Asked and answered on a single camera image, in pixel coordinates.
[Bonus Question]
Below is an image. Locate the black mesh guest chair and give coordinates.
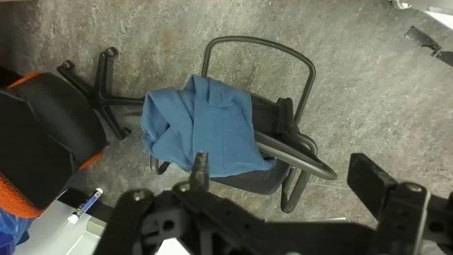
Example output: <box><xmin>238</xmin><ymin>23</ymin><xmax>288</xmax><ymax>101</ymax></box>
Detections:
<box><xmin>149</xmin><ymin>35</ymin><xmax>339</xmax><ymax>215</ymax></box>

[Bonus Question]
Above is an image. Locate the white marker pen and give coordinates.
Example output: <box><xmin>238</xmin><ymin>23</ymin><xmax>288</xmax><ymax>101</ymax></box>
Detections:
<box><xmin>67</xmin><ymin>186</ymin><xmax>105</xmax><ymax>225</ymax></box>

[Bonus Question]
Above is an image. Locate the orange and black office chair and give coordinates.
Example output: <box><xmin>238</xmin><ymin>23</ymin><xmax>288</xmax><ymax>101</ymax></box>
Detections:
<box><xmin>0</xmin><ymin>45</ymin><xmax>146</xmax><ymax>220</ymax></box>

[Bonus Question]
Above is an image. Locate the white table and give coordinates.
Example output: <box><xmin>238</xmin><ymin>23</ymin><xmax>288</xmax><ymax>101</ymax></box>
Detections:
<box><xmin>13</xmin><ymin>199</ymin><xmax>108</xmax><ymax>255</ymax></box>

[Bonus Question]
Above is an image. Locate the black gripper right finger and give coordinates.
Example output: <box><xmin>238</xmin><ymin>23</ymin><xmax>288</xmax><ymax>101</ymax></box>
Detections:
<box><xmin>347</xmin><ymin>151</ymin><xmax>400</xmax><ymax>225</ymax></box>

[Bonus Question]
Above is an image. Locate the blue jersey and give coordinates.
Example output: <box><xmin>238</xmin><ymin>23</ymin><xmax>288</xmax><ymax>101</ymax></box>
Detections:
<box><xmin>139</xmin><ymin>73</ymin><xmax>277</xmax><ymax>179</ymax></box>

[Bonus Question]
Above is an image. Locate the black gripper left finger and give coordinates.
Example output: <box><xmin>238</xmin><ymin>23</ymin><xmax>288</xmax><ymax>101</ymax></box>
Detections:
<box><xmin>189</xmin><ymin>151</ymin><xmax>211</xmax><ymax>192</ymax></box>

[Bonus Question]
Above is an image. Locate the black flat floor object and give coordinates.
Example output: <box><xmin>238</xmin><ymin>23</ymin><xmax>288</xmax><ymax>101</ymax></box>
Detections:
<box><xmin>404</xmin><ymin>23</ymin><xmax>453</xmax><ymax>67</ymax></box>

